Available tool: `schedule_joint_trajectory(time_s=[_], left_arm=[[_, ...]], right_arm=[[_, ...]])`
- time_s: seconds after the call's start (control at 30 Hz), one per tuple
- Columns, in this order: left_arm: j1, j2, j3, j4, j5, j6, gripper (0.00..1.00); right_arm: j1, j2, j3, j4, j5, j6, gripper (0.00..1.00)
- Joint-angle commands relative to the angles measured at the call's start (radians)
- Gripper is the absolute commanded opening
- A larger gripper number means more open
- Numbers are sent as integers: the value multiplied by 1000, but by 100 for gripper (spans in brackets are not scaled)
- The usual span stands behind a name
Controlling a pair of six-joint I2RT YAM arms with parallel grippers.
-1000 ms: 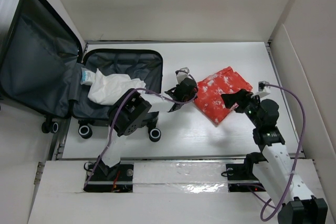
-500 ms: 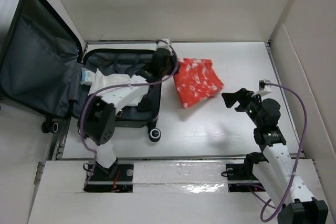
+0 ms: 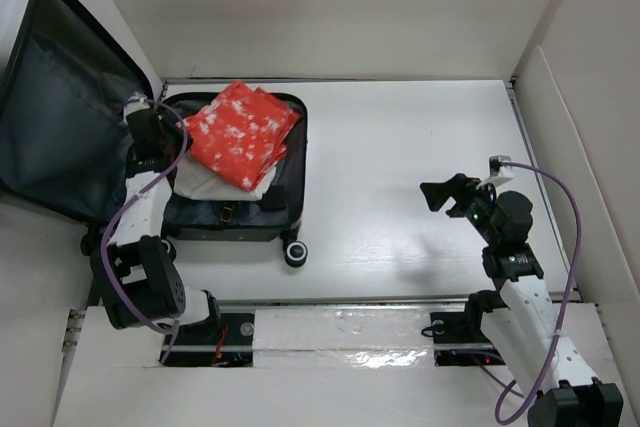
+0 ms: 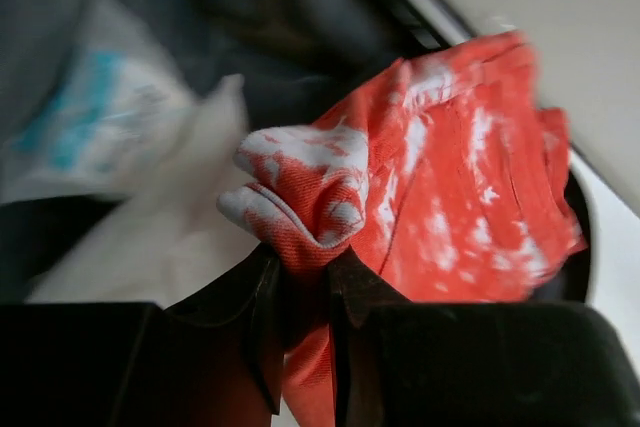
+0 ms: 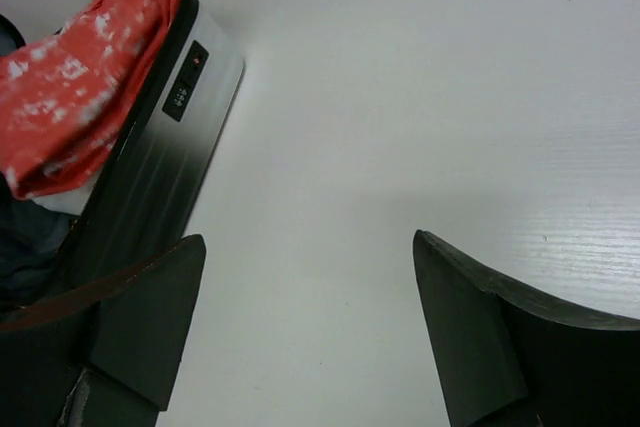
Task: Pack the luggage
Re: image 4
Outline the white blue tissue pack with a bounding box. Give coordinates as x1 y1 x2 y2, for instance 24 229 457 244
1 0 196 203

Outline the white cloth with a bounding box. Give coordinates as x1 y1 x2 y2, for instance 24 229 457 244
27 75 258 307

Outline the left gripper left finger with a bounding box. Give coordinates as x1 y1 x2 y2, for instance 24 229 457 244
159 246 284 426

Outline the orange white patterned garment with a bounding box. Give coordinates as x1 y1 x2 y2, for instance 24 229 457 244
216 29 589 427

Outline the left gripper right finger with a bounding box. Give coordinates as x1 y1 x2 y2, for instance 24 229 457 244
328 248 408 426

